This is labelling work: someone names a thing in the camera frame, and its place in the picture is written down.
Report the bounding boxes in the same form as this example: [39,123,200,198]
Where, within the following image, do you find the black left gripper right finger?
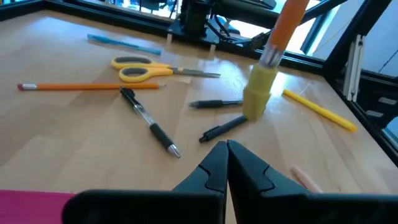
[226,139,398,224]

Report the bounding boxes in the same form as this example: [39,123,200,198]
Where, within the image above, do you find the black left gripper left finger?
[61,141,229,224]

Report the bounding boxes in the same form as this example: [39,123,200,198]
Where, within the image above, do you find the matte black clip pen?
[198,114,249,144]

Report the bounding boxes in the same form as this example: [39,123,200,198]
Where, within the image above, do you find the white pen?
[290,164,325,194]

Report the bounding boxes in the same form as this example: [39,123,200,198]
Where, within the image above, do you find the clear pen with black grip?
[119,86,182,159]

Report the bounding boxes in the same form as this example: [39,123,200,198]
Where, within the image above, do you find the dark pen with black grip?
[188,98,244,110]

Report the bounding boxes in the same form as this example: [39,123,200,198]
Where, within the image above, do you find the yellow pen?
[282,88,359,133]

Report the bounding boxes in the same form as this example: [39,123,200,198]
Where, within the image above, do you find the yellow handled scissors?
[110,55,222,84]

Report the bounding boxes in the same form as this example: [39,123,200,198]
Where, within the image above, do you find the orange pencil pink eraser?
[16,82,167,92]

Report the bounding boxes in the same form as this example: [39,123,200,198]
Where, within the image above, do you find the light blue pen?
[86,33,163,57]

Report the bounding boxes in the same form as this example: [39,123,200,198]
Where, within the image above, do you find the pink plastic supply box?
[0,189,76,224]

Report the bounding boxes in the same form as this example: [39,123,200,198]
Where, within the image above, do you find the silver frame bracket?
[343,33,365,103]

